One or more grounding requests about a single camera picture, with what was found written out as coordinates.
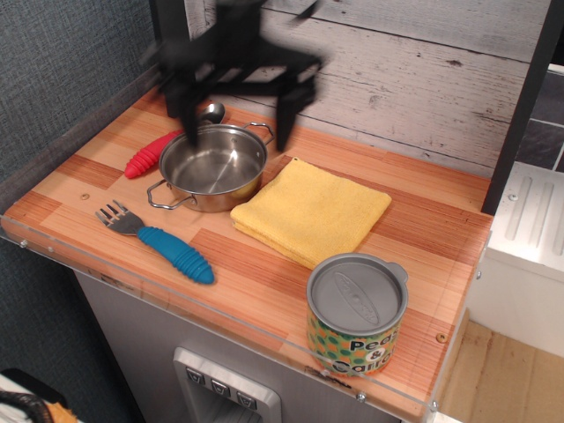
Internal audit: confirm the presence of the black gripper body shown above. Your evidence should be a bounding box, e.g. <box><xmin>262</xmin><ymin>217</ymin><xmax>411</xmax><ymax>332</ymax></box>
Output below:
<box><xmin>140</xmin><ymin>0</ymin><xmax>331</xmax><ymax>107</ymax></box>

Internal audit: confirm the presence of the red handled spoon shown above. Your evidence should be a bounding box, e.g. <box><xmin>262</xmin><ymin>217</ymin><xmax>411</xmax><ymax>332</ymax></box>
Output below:
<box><xmin>123</xmin><ymin>102</ymin><xmax>226</xmax><ymax>179</ymax></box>

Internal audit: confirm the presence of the stainless steel pot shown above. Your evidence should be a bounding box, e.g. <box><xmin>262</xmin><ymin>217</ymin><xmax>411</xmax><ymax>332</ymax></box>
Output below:
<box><xmin>147</xmin><ymin>122</ymin><xmax>275</xmax><ymax>212</ymax></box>

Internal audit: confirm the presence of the yellow folded cloth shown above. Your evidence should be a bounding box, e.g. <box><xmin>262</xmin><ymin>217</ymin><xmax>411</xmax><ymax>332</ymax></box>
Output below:
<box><xmin>230</xmin><ymin>158</ymin><xmax>391</xmax><ymax>269</ymax></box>

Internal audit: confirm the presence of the dark left post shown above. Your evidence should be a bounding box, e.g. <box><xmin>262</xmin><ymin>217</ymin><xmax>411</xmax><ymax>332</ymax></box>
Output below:
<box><xmin>148</xmin><ymin>1</ymin><xmax>195</xmax><ymax>111</ymax></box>

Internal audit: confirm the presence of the grey dispenser panel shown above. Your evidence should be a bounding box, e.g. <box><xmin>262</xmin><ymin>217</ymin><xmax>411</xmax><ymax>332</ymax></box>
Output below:
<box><xmin>173</xmin><ymin>347</ymin><xmax>282</xmax><ymax>422</ymax></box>

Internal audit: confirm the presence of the white toy sink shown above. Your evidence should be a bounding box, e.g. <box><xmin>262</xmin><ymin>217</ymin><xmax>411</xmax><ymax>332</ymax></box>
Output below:
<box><xmin>466</xmin><ymin>163</ymin><xmax>563</xmax><ymax>356</ymax></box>

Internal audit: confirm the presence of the dark right post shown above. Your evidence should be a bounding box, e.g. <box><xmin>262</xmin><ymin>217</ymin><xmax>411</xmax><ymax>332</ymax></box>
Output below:
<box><xmin>481</xmin><ymin>0</ymin><xmax>563</xmax><ymax>216</ymax></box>

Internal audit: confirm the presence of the peas and carrots can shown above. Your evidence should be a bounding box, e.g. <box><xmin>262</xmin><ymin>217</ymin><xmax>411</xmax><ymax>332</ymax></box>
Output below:
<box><xmin>307</xmin><ymin>253</ymin><xmax>409</xmax><ymax>376</ymax></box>

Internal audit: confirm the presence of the blue handled fork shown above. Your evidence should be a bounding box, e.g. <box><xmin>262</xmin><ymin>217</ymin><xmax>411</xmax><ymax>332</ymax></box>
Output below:
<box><xmin>94</xmin><ymin>200</ymin><xmax>215</xmax><ymax>285</ymax></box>

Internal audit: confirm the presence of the dark post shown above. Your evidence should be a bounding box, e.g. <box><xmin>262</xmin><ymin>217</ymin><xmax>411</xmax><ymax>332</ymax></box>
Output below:
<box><xmin>148</xmin><ymin>1</ymin><xmax>195</xmax><ymax>111</ymax></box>
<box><xmin>481</xmin><ymin>0</ymin><xmax>563</xmax><ymax>216</ymax></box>

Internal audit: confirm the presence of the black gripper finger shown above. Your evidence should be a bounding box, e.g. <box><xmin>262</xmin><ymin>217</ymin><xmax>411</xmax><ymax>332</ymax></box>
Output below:
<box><xmin>276</xmin><ymin>88</ymin><xmax>314</xmax><ymax>152</ymax></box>
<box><xmin>167</xmin><ymin>83</ymin><xmax>212</xmax><ymax>145</ymax></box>

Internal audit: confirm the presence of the orange black object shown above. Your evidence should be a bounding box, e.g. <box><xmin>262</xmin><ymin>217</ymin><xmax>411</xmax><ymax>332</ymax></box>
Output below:
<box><xmin>1</xmin><ymin>368</ymin><xmax>80</xmax><ymax>423</ymax></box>

